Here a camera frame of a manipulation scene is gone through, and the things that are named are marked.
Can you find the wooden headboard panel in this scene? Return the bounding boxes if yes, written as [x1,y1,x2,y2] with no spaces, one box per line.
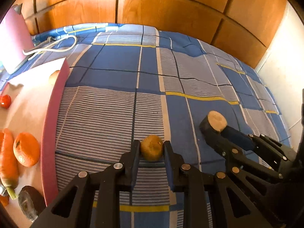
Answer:
[15,0,287,67]

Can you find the dark eggplant piece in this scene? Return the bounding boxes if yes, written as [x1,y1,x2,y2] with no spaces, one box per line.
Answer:
[18,186,46,222]

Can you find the white power cable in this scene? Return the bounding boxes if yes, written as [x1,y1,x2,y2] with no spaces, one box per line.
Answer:
[23,34,78,60]

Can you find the large orange tangerine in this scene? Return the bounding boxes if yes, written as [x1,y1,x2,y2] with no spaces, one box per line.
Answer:
[13,132,41,167]

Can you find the small yellow-brown kiwi fruit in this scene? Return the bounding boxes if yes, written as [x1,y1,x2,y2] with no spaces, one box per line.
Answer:
[140,135,164,162]

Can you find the orange carrot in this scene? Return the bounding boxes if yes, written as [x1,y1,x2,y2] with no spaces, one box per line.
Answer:
[1,128,19,200]

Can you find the pink white storage box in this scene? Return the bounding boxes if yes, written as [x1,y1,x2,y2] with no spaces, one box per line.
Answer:
[1,58,69,227]

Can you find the pink electric kettle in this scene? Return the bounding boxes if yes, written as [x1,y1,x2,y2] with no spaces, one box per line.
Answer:
[1,4,34,75]

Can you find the blue plaid bedsheet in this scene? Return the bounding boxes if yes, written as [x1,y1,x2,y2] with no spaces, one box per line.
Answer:
[0,22,292,228]

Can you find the orange fruit in box corner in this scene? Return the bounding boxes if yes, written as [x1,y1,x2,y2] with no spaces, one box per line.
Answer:
[0,195,9,207]

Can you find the small beige potato in box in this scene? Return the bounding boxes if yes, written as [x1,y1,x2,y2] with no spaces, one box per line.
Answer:
[49,70,60,84]

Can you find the red tomato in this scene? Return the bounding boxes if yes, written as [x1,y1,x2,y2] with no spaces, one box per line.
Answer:
[0,95,11,109]

